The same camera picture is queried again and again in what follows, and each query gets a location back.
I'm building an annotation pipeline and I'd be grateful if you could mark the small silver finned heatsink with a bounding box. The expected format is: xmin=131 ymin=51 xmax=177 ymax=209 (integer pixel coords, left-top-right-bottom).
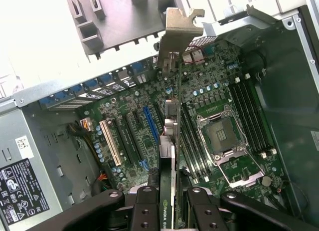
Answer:
xmin=181 ymin=46 xmax=205 ymax=65

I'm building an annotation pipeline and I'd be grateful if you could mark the CPU socket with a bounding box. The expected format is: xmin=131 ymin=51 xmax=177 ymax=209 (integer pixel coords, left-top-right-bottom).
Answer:
xmin=196 ymin=105 xmax=250 ymax=165

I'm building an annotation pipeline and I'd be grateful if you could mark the green motherboard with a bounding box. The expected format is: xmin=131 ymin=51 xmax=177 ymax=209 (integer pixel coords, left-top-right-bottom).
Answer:
xmin=77 ymin=38 xmax=302 ymax=217

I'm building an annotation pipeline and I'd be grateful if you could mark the black expansion slot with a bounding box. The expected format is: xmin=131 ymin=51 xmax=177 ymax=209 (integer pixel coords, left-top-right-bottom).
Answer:
xmin=113 ymin=115 xmax=134 ymax=164
xmin=124 ymin=111 xmax=144 ymax=162

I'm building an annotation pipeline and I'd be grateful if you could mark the black RAM slot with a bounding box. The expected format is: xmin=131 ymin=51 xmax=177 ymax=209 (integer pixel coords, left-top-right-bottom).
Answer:
xmin=229 ymin=83 xmax=265 ymax=160
xmin=240 ymin=78 xmax=274 ymax=156
xmin=245 ymin=76 xmax=278 ymax=154
xmin=235 ymin=79 xmax=269 ymax=158

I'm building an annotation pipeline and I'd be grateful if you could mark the white expansion slot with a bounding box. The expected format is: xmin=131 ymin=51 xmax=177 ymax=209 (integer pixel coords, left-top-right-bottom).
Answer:
xmin=99 ymin=119 xmax=123 ymax=167

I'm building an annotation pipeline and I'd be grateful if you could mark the grey plastic parts rack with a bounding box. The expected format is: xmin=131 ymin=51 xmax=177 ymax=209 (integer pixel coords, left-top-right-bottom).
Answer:
xmin=63 ymin=0 xmax=181 ymax=62

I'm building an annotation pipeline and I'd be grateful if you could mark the round coin battery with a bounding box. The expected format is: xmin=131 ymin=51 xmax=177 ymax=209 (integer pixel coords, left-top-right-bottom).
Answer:
xmin=260 ymin=175 xmax=273 ymax=189

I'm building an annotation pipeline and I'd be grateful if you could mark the metal socket cover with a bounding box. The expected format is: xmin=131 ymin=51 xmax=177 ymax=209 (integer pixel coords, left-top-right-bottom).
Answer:
xmin=215 ymin=151 xmax=267 ymax=190

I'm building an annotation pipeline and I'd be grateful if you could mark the blue expansion slot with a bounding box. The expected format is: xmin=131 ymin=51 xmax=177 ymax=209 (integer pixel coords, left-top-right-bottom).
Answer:
xmin=142 ymin=105 xmax=160 ymax=145

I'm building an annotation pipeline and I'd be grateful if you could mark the black open PC case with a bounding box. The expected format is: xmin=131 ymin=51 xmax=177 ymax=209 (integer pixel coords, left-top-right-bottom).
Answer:
xmin=0 ymin=2 xmax=319 ymax=231

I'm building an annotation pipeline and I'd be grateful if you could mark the grey power supply unit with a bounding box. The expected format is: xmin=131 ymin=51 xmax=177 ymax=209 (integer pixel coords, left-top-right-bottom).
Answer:
xmin=0 ymin=108 xmax=66 ymax=228

